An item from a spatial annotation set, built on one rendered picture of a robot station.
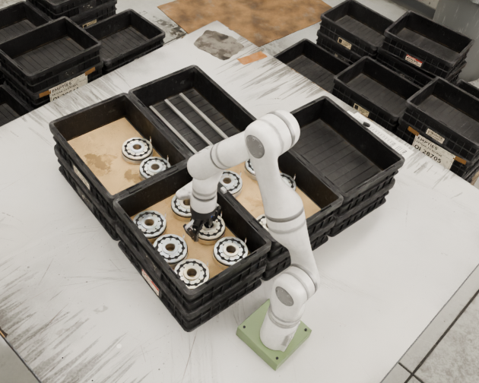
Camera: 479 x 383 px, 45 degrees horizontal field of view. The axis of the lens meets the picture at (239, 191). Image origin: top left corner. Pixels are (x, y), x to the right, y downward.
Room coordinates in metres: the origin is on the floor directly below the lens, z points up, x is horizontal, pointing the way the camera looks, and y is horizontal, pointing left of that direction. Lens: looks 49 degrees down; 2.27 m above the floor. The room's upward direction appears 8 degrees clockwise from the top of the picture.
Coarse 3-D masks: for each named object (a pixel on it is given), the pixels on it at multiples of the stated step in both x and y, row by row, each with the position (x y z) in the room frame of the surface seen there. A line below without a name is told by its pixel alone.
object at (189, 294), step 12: (180, 168) 1.22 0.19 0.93; (156, 180) 1.15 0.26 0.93; (132, 192) 1.10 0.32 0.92; (120, 216) 1.01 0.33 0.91; (240, 216) 1.07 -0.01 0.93; (132, 228) 0.96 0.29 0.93; (252, 228) 1.03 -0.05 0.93; (144, 240) 0.93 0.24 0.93; (264, 240) 0.99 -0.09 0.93; (156, 252) 0.89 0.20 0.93; (252, 252) 0.94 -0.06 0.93; (264, 252) 0.95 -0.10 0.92; (168, 264) 0.86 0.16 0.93; (240, 264) 0.89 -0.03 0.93; (168, 276) 0.84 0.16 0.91; (216, 276) 0.84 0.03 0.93; (228, 276) 0.86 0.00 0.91; (180, 288) 0.80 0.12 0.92; (204, 288) 0.80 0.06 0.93
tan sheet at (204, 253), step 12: (156, 204) 1.14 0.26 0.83; (168, 204) 1.15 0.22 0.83; (132, 216) 1.08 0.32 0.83; (168, 216) 1.10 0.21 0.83; (168, 228) 1.05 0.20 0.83; (180, 228) 1.06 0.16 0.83; (192, 240) 1.02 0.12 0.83; (192, 252) 0.98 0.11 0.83; (204, 252) 0.98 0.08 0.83; (228, 252) 1.00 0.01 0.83; (216, 264) 0.95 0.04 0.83; (192, 276) 0.90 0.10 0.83
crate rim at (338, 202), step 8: (288, 152) 1.36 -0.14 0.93; (320, 176) 1.27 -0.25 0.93; (328, 184) 1.24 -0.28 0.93; (336, 192) 1.21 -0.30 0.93; (232, 200) 1.12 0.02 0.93; (336, 200) 1.18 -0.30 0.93; (240, 208) 1.09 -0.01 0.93; (328, 208) 1.14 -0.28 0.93; (336, 208) 1.17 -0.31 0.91; (248, 216) 1.07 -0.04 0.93; (312, 216) 1.10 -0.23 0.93; (320, 216) 1.12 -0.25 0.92; (256, 224) 1.04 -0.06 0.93; (264, 232) 1.02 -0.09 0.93; (272, 240) 0.99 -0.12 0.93
